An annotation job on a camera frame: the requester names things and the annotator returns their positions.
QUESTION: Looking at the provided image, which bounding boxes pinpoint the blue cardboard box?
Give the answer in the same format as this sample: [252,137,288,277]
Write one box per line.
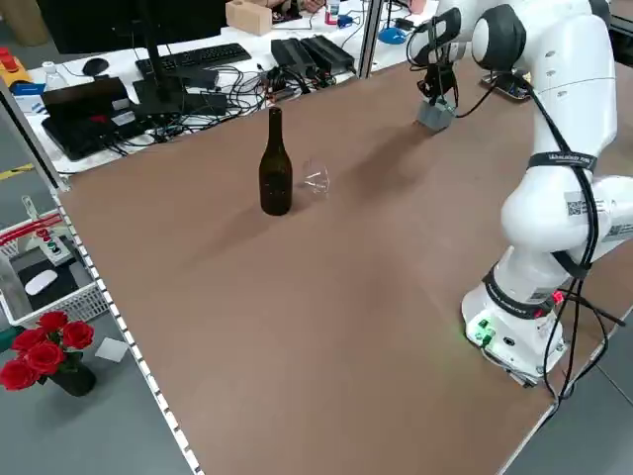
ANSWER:
[9,81,45,115]

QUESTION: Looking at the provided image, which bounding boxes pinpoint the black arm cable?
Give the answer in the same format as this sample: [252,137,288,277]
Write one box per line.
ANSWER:
[427,14,627,402]

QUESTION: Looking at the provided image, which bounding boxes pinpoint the black monitor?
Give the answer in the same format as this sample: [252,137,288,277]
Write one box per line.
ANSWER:
[37,0,228,55]

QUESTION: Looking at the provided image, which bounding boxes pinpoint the dark brown glass bottle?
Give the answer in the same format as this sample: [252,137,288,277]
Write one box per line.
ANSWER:
[258,108,293,217]

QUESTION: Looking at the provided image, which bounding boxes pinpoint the tangled black desk cables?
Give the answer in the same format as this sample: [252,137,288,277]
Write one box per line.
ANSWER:
[103,61,317,157]

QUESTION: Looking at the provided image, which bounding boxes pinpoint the black keyboard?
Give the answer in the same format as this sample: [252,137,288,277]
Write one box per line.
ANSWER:
[136,43,252,78]

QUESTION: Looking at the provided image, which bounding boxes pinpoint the black power supply box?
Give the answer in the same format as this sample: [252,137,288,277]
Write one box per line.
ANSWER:
[270,36,356,78]

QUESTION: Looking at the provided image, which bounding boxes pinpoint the yellow emergency stop box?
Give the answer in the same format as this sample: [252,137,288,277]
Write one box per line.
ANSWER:
[0,47,31,88]

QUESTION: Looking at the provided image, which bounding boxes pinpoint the aluminium frame post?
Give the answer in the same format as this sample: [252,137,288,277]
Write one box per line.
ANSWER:
[358,0,385,78]

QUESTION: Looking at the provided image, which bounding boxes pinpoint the red rose bouquet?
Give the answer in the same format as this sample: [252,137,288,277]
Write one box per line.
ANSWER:
[0,311,95,392]

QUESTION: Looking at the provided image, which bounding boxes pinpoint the white paper card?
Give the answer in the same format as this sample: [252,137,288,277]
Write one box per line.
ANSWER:
[94,337,128,362]

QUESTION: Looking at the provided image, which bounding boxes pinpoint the wooden block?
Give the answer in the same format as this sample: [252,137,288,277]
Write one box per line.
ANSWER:
[226,0,273,35]

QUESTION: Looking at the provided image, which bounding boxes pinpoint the clear water bottle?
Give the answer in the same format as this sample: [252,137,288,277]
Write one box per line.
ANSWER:
[42,61,68,93]

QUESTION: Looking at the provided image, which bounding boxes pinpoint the white computer mouse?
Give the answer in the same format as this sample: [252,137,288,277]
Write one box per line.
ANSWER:
[24,270,58,297]

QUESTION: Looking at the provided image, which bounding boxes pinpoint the grey part base block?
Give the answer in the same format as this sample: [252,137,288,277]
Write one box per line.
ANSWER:
[416,98,456,136]

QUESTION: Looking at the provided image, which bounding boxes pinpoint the black laptop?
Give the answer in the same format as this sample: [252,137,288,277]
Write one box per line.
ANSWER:
[42,77,149,160]

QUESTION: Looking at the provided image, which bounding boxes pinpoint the black monitor stand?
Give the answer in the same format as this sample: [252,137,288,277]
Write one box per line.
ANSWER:
[132,0,228,118]

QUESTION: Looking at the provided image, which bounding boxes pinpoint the clear glass cup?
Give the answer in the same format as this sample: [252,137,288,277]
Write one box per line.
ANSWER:
[300,157,332,199]

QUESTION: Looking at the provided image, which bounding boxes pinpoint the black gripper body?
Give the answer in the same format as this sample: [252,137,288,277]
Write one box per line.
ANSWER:
[424,61,456,86]

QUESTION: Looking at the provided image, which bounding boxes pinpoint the black flower vase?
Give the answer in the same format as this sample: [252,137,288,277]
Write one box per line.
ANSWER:
[48,363,98,397]

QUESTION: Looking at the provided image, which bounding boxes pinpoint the white plastic basket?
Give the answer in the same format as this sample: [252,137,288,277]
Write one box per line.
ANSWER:
[0,210,108,328]

